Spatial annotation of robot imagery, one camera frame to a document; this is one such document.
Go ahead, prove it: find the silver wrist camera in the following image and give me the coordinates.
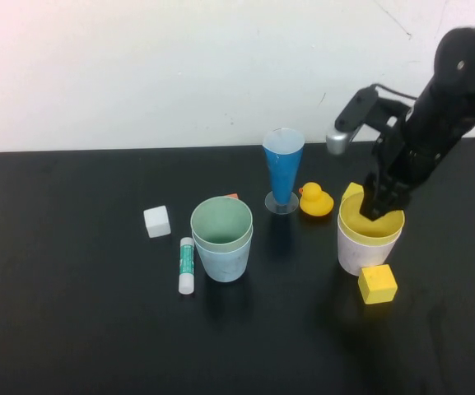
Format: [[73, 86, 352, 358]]
[[326, 126, 356, 156]]

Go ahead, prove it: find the white cube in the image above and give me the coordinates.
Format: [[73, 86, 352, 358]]
[[143, 205, 171, 239]]

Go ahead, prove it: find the yellow rubber duck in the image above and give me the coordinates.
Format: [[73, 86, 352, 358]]
[[298, 182, 335, 217]]

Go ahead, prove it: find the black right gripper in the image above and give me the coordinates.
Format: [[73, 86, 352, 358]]
[[358, 109, 464, 220]]

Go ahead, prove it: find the pale blue plastic cup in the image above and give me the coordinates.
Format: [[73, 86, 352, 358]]
[[193, 225, 254, 284]]

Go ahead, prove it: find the black camera cable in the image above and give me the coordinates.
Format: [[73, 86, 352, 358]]
[[370, 83, 420, 102]]

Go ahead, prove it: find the blue cone in clear glass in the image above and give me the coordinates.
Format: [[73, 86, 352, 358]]
[[262, 128, 305, 215]]

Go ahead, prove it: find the pale green plastic cup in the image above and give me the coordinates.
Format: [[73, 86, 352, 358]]
[[190, 196, 254, 253]]

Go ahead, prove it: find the yellow plastic cup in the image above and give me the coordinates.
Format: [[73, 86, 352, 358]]
[[338, 193, 406, 248]]

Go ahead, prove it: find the green and white glue stick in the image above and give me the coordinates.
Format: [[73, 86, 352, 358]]
[[178, 236, 197, 295]]

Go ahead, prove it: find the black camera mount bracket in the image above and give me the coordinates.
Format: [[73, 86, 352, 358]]
[[334, 85, 411, 135]]

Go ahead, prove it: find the yellow wooden cube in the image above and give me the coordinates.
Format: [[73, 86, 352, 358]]
[[358, 264, 398, 306], [341, 182, 366, 203]]

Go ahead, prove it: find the pale pink plastic cup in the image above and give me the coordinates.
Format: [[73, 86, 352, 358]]
[[337, 213, 405, 277]]

